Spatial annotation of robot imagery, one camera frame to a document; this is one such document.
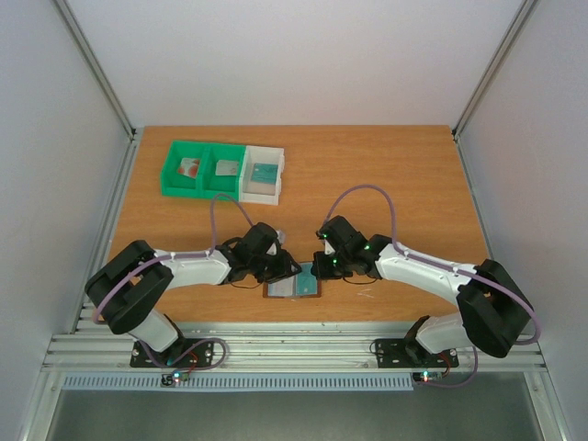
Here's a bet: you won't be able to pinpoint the teal credit card with chip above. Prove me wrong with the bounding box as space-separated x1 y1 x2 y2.
295 263 319 297

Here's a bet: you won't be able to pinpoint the white card red circles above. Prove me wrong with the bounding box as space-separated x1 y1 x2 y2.
177 157 200 179

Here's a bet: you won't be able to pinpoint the purple cable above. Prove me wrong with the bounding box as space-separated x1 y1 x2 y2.
323 184 542 387
93 193 231 368

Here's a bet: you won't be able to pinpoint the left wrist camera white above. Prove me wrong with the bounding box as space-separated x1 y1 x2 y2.
268 230 287 254

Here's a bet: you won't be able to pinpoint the brown leather card holder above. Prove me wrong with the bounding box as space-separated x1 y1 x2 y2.
263 276 321 300

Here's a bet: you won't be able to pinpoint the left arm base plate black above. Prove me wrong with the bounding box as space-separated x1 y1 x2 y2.
130 338 219 369

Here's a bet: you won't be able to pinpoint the aluminium corner post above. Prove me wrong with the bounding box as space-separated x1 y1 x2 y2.
452 0 540 142
51 0 136 141

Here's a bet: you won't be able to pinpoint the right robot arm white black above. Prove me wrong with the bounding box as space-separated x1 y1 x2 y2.
311 216 534 366

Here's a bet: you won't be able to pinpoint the green two-compartment bin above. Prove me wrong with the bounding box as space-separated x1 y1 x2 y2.
160 141 245 199

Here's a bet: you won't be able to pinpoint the left controller board with LEDs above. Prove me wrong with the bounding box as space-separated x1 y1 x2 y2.
160 371 190 387

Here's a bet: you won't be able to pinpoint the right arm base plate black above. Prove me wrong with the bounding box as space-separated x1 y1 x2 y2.
370 338 459 368

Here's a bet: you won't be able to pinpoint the teal card in bin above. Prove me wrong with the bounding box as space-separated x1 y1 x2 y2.
251 163 278 185

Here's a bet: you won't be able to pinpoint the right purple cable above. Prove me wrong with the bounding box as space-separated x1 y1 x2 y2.
323 184 542 387

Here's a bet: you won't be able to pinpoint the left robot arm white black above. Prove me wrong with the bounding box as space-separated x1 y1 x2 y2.
85 222 302 366

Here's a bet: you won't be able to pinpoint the aluminium rail frame front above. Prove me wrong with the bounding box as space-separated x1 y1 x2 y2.
41 321 548 373

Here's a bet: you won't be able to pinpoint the left aluminium corner post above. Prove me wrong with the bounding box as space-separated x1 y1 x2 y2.
51 0 136 141

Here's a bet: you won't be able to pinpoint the white plastic bin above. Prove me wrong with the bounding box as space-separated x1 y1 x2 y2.
239 145 285 206

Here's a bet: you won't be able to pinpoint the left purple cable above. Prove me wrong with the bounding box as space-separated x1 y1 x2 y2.
93 193 231 368

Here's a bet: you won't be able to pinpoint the right controller board with LEDs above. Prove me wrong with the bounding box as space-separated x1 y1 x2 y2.
413 370 449 383

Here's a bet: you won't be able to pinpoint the grey card in bin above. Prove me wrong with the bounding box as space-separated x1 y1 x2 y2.
215 160 240 176

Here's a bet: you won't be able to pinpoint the controller board with leds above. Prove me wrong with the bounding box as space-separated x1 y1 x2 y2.
413 370 449 383
160 371 190 387

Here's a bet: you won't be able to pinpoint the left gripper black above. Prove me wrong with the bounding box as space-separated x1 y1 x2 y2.
250 250 302 284

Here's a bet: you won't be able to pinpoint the grey slotted cable duct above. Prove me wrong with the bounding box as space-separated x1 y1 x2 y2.
62 372 413 392

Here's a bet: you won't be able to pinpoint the right aluminium corner post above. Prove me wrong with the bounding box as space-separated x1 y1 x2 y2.
452 0 540 142

